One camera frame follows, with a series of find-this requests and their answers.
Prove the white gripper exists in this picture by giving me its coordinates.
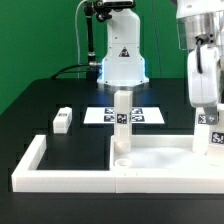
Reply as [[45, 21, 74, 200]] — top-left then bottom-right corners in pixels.
[[187, 44, 221, 125]]

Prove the white desk top tray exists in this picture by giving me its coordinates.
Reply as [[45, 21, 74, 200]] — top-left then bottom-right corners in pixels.
[[109, 135, 224, 194]]

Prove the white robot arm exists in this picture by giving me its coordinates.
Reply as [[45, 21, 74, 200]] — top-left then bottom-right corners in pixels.
[[96, 0, 224, 125]]

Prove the marker base plate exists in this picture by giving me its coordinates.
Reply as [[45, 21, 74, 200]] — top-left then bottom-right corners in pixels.
[[84, 107, 165, 124]]

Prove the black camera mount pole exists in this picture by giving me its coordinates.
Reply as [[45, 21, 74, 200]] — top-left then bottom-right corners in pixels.
[[84, 1, 98, 81]]

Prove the black cable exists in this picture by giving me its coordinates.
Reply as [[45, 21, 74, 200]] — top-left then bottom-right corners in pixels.
[[50, 63, 101, 80]]

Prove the grey cable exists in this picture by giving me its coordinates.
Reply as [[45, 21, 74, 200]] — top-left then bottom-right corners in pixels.
[[74, 0, 88, 80]]

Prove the white U-shaped frame fence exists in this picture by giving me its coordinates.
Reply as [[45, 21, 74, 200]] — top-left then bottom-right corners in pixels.
[[11, 134, 224, 194]]

